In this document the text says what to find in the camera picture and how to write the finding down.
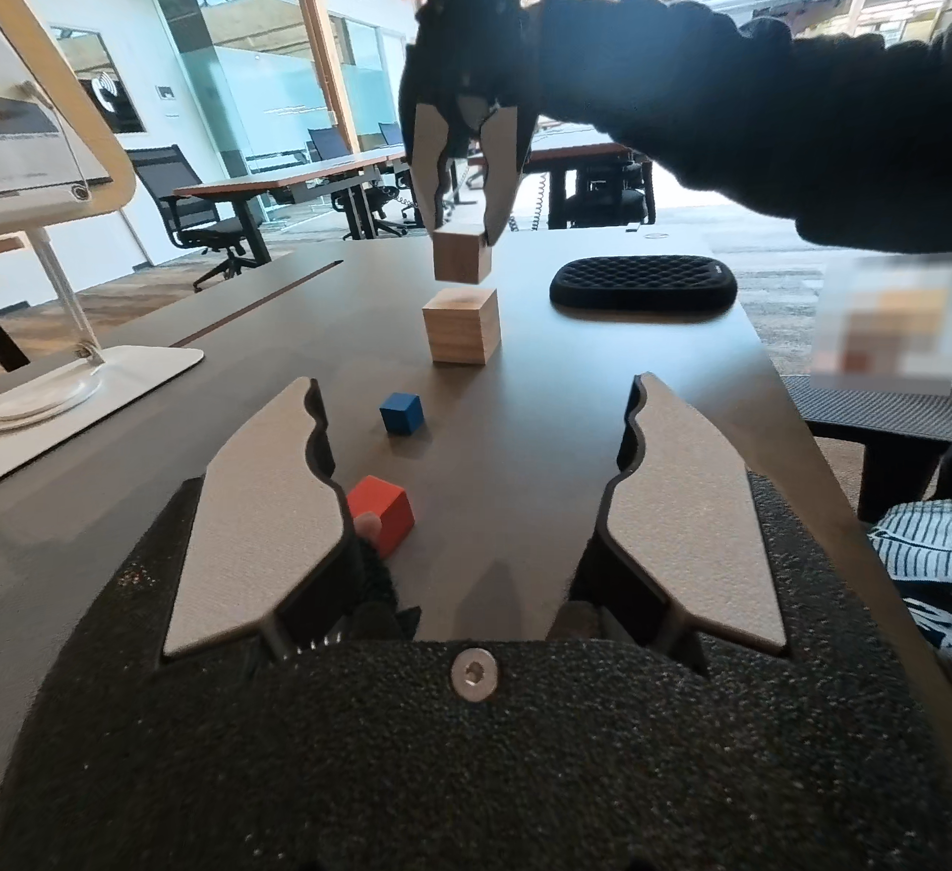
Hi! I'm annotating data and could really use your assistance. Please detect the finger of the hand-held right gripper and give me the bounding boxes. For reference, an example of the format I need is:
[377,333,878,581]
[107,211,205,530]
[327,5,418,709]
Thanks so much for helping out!
[411,101,453,231]
[478,104,523,246]

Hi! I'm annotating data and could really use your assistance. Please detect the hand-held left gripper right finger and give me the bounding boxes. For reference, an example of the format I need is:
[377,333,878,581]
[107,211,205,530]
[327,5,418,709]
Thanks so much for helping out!
[573,373,789,656]

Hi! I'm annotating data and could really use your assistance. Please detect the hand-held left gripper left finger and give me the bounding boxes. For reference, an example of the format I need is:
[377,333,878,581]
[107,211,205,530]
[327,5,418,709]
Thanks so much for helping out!
[161,377,382,659]

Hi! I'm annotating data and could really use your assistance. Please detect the medium wooden cube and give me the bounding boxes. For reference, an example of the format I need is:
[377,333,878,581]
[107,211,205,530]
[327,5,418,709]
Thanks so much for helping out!
[433,227,495,287]

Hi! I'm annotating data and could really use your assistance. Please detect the small red cube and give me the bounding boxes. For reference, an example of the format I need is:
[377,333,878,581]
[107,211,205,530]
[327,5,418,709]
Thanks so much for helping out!
[347,476,417,558]

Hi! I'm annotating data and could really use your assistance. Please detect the large wooden cube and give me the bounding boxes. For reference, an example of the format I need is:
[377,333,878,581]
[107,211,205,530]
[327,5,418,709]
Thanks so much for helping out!
[421,287,504,369]

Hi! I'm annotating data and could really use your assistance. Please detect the tiny blue cube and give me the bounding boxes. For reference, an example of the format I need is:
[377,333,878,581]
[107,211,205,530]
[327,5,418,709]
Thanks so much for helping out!
[380,392,426,437]

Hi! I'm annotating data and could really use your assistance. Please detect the person's right forearm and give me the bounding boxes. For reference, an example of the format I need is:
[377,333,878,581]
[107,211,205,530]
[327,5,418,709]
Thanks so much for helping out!
[529,0,952,256]

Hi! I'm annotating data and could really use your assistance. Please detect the wooden office table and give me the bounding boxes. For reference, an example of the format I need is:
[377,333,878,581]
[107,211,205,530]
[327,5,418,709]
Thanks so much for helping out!
[172,142,415,272]
[521,124,658,232]

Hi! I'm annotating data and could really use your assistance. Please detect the black wrist rest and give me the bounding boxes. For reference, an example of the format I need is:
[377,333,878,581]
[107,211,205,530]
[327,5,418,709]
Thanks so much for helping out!
[549,254,740,321]

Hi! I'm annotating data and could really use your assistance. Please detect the black office chair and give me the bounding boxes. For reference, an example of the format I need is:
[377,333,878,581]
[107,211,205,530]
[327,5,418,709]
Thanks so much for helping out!
[127,145,257,293]
[781,373,952,524]

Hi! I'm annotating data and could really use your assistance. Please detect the white document stand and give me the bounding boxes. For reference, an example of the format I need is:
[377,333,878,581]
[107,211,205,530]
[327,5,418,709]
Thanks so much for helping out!
[0,224,206,485]

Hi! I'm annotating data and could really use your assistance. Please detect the person's printed shirt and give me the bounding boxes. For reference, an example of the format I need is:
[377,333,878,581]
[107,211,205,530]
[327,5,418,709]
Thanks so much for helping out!
[868,497,952,656]

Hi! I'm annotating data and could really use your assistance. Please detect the white instruction sheet stand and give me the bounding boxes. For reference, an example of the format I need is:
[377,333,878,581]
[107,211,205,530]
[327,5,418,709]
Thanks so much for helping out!
[0,0,139,235]

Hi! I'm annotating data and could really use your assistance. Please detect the printed instruction sheet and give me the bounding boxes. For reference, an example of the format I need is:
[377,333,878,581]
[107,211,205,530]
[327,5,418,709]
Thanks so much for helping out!
[0,31,93,198]

